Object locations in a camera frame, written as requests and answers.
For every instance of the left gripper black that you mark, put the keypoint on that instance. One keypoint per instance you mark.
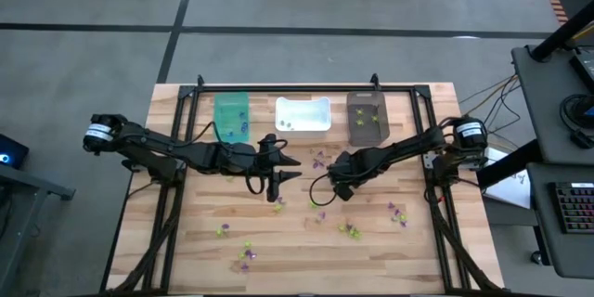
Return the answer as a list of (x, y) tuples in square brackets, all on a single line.
[(241, 158)]

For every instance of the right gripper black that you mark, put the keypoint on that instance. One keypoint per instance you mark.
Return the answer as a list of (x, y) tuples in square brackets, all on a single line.
[(355, 174)]

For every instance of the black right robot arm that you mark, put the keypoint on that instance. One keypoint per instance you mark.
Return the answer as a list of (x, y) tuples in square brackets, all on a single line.
[(417, 144)]

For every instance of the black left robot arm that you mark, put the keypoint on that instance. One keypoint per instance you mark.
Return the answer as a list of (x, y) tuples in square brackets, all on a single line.
[(153, 144)]

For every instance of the centre green and tan toys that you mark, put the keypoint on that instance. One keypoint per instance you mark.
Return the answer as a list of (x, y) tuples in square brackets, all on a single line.
[(314, 204)]

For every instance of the grey translucent plastic bin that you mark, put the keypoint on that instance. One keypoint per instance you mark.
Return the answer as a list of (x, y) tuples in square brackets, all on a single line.
[(366, 137)]

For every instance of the white plastic bin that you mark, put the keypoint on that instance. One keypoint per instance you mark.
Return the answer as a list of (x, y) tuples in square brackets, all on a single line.
[(301, 111)]

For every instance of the teal plastic bin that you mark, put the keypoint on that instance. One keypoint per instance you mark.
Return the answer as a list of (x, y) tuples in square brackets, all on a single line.
[(227, 107)]

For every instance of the black desk leg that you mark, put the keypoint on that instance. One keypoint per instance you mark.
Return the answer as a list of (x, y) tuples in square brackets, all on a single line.
[(506, 169)]

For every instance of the white paper sheet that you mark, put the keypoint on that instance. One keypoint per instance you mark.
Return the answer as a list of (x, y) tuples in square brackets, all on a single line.
[(510, 190)]

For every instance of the black caster wheel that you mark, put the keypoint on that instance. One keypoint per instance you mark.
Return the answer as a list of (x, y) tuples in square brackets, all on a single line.
[(537, 257)]

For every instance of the grey desk shelf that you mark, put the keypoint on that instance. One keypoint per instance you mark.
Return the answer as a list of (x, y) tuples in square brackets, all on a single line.
[(543, 241)]

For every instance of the grey desk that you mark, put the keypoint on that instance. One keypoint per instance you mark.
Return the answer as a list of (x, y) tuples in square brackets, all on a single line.
[(543, 102)]

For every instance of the black backlit keyboard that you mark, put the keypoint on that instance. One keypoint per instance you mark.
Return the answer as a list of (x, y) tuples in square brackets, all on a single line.
[(573, 206)]

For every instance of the black headphones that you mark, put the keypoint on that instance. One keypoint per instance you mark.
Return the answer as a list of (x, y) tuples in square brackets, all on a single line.
[(581, 139)]

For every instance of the black pole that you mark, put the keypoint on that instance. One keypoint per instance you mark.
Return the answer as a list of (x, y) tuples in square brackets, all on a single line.
[(561, 32)]

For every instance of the black flat device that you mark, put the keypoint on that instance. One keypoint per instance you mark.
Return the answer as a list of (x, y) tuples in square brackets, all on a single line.
[(585, 67)]

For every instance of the black box with blue light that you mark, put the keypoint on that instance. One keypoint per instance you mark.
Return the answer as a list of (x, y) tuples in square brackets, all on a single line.
[(9, 151)]

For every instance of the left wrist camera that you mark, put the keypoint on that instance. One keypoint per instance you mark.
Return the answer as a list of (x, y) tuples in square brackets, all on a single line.
[(267, 158)]

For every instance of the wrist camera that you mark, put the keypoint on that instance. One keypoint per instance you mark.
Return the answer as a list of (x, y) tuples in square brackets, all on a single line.
[(357, 160), (267, 158)]

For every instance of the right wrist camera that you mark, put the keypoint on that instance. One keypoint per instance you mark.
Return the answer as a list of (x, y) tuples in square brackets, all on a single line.
[(357, 160)]

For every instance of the black aluminium table frame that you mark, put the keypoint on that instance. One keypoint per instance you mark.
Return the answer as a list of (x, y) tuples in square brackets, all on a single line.
[(301, 88)]

